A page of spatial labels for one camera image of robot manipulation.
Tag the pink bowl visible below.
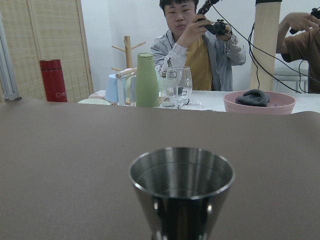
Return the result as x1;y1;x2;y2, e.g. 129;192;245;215
223;89;296;115

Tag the red thermos bottle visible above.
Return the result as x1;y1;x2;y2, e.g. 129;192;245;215
39;59;68;102

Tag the wooden cup rack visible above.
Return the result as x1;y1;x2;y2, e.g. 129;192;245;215
111;35;146;106

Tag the dark grey cloth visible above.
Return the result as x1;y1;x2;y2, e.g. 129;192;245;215
235;89;270;107

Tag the wine glass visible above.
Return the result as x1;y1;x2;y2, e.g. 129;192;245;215
165;66;193;109

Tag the steel double jigger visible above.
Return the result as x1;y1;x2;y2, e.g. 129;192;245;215
129;147;236;240

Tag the person in grey jacket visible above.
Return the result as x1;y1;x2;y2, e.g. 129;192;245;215
151;0;246;91

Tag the green cup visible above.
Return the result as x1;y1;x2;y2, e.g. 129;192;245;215
136;53;159;108

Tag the white green bowl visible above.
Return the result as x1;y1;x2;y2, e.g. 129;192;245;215
78;98;111;106

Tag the light blue cup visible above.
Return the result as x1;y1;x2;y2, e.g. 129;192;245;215
104;74;119;103

